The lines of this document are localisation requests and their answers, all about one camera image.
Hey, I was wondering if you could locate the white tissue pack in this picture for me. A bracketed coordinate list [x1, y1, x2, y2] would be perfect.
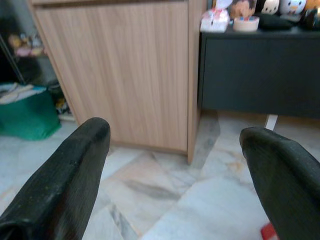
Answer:
[199, 0, 231, 33]

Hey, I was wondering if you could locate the dark glass display cabinet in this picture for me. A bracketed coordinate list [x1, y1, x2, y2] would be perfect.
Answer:
[0, 0, 61, 86]

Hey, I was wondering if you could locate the light wooden cabinet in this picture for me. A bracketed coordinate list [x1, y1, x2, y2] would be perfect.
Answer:
[27, 0, 208, 165]

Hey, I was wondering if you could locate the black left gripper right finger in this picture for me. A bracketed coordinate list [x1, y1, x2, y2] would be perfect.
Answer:
[239, 126, 320, 240]

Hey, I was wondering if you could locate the black low sideboard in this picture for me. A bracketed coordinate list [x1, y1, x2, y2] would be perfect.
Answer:
[198, 26, 320, 131]

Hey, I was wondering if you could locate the black tape dispenser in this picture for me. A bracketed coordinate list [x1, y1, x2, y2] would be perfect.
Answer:
[299, 9, 320, 30]

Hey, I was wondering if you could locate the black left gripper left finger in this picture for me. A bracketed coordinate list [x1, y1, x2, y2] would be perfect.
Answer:
[0, 117, 111, 240]

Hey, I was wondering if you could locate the orange plush toy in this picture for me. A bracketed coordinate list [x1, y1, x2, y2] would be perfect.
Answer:
[306, 0, 320, 12]

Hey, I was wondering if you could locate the green storage bag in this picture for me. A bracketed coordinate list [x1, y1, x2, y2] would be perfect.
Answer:
[0, 83, 62, 141]

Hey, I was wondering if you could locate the white duck plush toy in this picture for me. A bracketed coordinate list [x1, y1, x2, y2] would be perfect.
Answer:
[279, 0, 307, 16]

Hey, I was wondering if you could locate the red plastic stool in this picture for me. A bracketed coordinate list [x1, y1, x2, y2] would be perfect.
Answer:
[259, 222, 280, 240]

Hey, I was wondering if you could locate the beige tape roll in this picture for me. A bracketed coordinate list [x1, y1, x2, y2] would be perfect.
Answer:
[233, 16, 260, 33]

